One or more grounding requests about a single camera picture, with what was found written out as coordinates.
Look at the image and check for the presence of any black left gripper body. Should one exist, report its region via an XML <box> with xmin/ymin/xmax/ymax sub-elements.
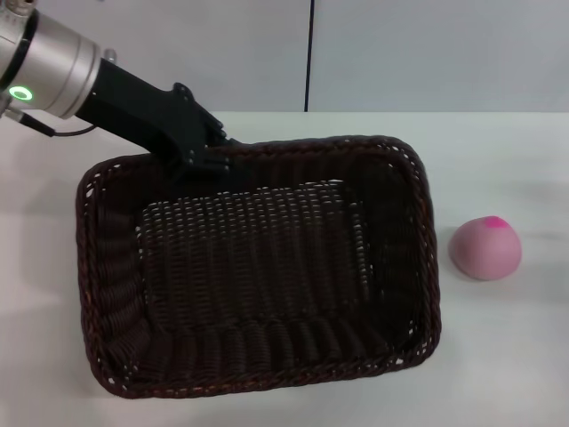
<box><xmin>74</xmin><ymin>57</ymin><xmax>224</xmax><ymax>177</ymax></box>

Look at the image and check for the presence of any dark woven rectangular basket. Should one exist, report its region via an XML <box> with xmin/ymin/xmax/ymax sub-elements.
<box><xmin>75</xmin><ymin>134</ymin><xmax>444</xmax><ymax>399</ymax></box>

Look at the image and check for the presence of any pink peach bun toy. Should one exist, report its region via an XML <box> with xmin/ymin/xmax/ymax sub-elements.
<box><xmin>447</xmin><ymin>214</ymin><xmax>523</xmax><ymax>281</ymax></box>

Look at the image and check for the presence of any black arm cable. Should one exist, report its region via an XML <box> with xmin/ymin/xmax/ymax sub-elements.
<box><xmin>0</xmin><ymin>108</ymin><xmax>97</xmax><ymax>137</ymax></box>

